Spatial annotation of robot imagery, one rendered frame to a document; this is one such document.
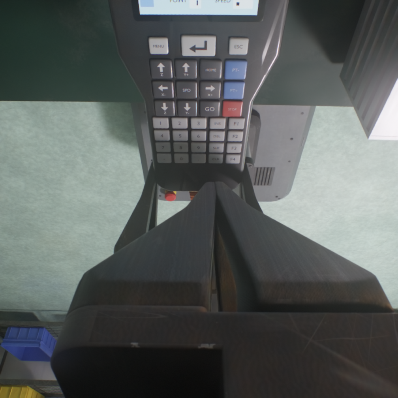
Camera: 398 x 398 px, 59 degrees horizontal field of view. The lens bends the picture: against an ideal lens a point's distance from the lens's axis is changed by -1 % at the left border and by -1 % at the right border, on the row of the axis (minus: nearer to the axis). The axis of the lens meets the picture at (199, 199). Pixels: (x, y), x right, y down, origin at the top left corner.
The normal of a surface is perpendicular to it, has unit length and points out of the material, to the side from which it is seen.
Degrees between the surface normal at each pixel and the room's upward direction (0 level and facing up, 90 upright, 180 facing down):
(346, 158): 0
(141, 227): 81
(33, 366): 90
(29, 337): 90
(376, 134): 0
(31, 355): 90
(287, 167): 0
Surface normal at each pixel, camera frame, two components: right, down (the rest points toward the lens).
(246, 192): 0.00, -0.51
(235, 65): -0.01, 0.77
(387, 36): -0.35, 0.72
